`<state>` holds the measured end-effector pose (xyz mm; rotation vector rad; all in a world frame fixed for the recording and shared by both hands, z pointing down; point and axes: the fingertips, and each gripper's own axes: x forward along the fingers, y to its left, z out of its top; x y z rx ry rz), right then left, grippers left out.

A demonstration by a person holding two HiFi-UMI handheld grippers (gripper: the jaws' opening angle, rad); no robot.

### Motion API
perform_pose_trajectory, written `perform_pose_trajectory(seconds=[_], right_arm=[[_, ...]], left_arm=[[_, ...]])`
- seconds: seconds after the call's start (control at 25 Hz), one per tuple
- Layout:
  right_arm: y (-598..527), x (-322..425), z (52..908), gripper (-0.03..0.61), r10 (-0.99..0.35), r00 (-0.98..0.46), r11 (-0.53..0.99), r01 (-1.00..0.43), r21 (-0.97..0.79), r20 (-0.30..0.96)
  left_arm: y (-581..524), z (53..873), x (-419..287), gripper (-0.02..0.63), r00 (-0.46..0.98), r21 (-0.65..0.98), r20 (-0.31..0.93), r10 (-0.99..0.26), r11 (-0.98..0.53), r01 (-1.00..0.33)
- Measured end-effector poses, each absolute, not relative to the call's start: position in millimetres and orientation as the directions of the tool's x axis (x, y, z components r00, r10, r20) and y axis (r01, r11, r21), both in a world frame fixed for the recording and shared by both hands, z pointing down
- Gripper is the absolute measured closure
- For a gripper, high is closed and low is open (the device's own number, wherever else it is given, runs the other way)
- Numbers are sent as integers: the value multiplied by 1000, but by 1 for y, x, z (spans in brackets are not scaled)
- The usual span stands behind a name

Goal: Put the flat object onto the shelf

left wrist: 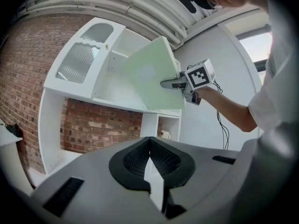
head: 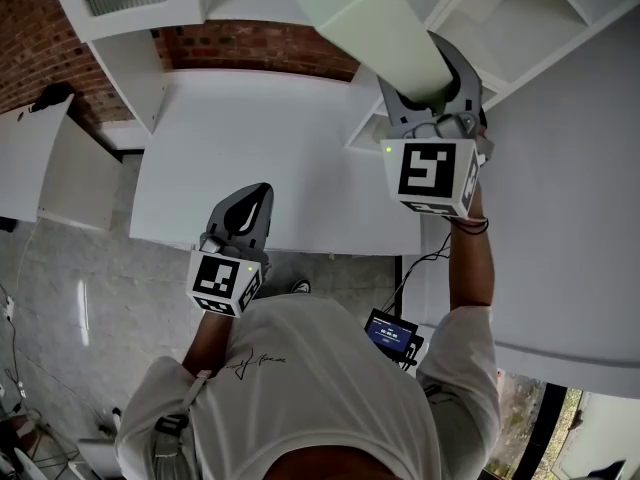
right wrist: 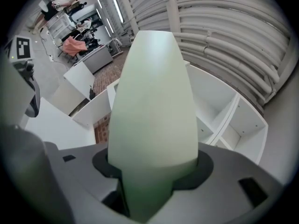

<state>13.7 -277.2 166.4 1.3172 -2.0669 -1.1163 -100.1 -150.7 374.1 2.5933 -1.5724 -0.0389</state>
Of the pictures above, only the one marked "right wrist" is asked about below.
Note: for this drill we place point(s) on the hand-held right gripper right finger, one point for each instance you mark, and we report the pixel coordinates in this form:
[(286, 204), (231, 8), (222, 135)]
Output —
[(224, 171)]

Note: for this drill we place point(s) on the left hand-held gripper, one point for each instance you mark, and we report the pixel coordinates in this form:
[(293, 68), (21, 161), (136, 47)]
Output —
[(23, 49)]

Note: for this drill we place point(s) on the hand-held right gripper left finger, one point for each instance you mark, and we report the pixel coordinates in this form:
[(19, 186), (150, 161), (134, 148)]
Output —
[(79, 169)]

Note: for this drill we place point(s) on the white cubby shelf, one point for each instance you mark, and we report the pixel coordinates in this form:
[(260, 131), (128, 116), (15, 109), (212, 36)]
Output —
[(236, 115)]

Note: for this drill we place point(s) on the pale green object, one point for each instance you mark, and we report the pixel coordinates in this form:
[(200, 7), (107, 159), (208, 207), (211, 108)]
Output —
[(153, 106)]

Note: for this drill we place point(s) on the white flat panel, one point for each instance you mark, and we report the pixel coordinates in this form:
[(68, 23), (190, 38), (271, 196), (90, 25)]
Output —
[(58, 127)]

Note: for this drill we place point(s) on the white drawer cabinet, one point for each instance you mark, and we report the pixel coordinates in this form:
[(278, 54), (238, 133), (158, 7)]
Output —
[(61, 25)]

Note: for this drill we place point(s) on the pink cloth on chair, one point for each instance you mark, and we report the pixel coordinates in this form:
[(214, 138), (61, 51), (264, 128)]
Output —
[(73, 46)]

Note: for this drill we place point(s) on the white upright board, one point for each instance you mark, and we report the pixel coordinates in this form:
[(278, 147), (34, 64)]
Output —
[(78, 79)]

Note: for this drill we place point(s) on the grey metal chest box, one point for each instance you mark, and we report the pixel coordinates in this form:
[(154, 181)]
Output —
[(99, 59)]

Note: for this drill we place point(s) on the short ceiling light strip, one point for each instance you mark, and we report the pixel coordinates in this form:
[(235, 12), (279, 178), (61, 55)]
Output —
[(110, 25), (98, 1)]

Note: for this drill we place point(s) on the long ceiling light strip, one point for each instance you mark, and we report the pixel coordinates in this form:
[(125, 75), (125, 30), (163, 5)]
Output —
[(118, 9)]

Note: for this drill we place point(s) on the row of white ceiling pipes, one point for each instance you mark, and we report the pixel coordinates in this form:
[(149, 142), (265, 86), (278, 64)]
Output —
[(233, 31)]

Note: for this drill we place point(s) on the white square column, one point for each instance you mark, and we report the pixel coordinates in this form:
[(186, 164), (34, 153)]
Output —
[(173, 13)]

